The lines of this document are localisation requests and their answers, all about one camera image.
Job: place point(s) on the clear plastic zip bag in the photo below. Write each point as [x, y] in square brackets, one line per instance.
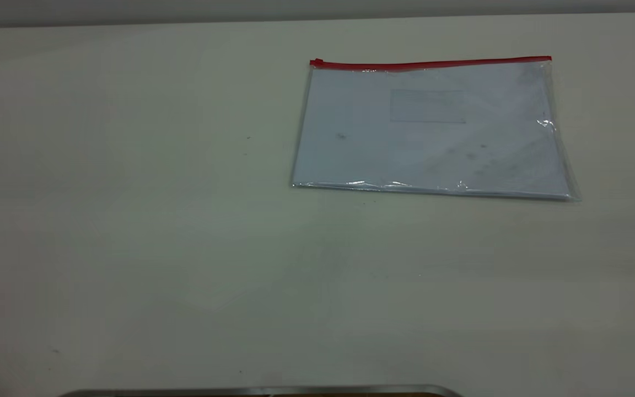
[433, 132]

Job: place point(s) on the red zipper slider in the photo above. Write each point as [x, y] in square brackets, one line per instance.
[316, 62]

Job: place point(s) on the silver metal rim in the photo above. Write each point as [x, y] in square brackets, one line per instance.
[262, 391]

